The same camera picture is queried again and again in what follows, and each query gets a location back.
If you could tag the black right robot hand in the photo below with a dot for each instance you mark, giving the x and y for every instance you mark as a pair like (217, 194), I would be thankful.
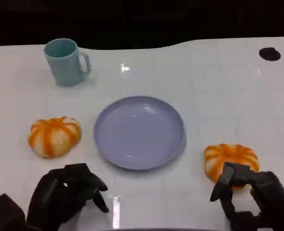
(266, 199)

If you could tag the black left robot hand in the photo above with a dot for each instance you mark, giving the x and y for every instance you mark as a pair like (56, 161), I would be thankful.
(57, 195)

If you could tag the orange and white bread roll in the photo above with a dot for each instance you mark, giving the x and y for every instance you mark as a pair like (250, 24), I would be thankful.
(53, 139)
(233, 154)

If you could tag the lilac plate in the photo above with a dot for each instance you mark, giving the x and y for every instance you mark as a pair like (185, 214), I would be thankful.
(139, 134)

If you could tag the pale green mug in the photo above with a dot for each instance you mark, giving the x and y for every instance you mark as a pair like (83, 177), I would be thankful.
(62, 65)

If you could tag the black round table grommet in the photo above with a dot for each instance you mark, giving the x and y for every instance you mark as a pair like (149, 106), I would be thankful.
(269, 54)

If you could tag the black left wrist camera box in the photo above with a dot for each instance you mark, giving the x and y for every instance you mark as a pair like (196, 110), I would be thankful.
(4, 214)

